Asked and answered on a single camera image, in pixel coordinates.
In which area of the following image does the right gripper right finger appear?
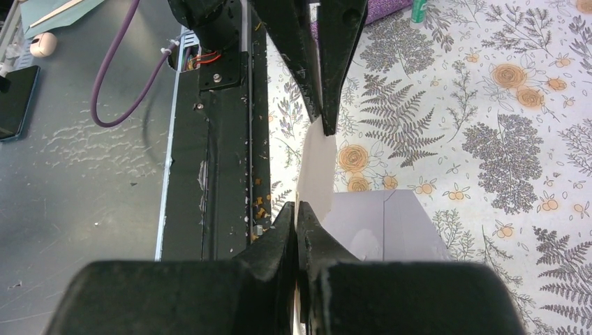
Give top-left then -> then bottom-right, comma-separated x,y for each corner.
297,202 -> 525,334

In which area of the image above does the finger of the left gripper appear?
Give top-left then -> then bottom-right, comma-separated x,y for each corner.
250,0 -> 321,122
317,0 -> 368,136

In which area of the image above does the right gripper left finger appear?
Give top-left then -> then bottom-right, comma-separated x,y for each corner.
47,202 -> 296,334

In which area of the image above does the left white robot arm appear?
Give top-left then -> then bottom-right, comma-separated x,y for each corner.
169,0 -> 368,136

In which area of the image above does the teal envelope with stick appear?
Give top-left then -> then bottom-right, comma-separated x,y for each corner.
20,0 -> 103,39

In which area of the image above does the purple glitter microphone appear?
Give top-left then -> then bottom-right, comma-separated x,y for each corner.
310,1 -> 412,45

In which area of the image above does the small green white bottle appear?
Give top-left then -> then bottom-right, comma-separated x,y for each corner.
410,0 -> 428,27

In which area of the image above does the floral table mat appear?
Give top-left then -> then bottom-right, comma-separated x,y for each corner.
249,0 -> 592,335

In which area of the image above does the beige earbud case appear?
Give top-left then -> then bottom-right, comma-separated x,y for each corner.
29,32 -> 57,58

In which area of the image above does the black smartphone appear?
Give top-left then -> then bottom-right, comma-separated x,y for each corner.
1,65 -> 40,142

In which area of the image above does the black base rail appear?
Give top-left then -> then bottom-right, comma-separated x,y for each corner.
154,1 -> 271,261

